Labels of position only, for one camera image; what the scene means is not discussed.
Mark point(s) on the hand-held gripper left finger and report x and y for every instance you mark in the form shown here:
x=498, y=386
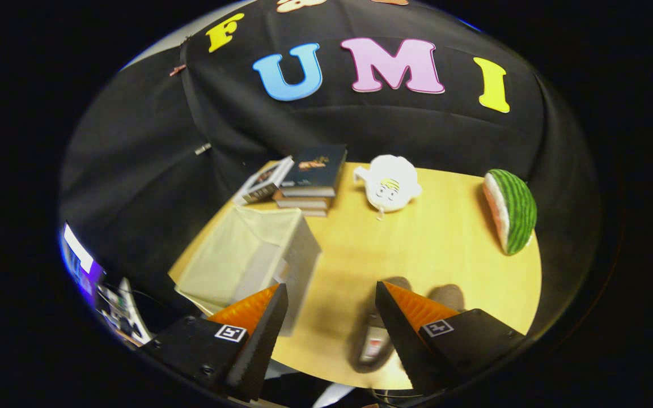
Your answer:
x=261, y=345

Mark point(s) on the grey fabric storage box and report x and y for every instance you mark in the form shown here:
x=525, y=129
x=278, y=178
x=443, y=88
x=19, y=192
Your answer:
x=241, y=255

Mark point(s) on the watermelon slice plush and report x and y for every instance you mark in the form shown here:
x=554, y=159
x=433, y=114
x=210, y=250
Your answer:
x=516, y=209

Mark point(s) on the wooden clothes peg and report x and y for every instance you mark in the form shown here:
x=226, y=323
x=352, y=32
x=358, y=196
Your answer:
x=177, y=70

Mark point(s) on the white desk clutter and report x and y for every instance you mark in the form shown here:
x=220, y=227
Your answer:
x=119, y=309

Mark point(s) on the white cover book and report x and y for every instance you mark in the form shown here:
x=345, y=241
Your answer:
x=264, y=181

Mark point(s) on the black backdrop cloth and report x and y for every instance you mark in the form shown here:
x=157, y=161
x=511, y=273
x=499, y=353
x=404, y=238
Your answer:
x=417, y=124

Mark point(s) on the brown cover book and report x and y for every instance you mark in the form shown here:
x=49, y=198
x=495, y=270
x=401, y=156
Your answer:
x=304, y=201

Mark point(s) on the thin brown book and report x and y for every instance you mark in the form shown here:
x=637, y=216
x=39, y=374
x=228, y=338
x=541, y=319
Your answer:
x=314, y=212

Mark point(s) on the dark blue book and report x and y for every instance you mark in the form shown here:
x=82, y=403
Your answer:
x=318, y=167

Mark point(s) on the lit computer monitor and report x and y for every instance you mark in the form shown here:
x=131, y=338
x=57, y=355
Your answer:
x=77, y=249

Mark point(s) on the white plush toy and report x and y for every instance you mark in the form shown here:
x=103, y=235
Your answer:
x=389, y=181

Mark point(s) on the brown shoe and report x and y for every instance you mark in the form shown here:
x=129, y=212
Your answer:
x=369, y=343
x=448, y=296

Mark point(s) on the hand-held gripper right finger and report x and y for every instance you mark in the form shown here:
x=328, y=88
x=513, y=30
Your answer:
x=400, y=340

